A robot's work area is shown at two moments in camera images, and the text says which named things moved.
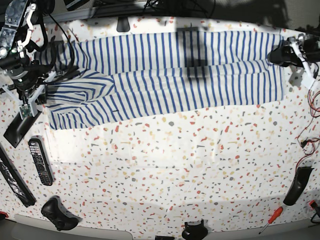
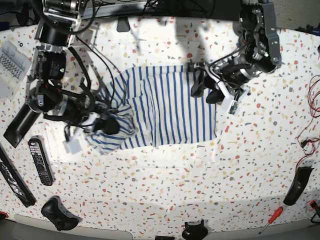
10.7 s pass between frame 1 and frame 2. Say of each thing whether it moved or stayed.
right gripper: moved
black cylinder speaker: stayed
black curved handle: stayed
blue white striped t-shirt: moved
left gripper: moved
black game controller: stayed
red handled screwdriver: stayed
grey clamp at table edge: stayed
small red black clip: stayed
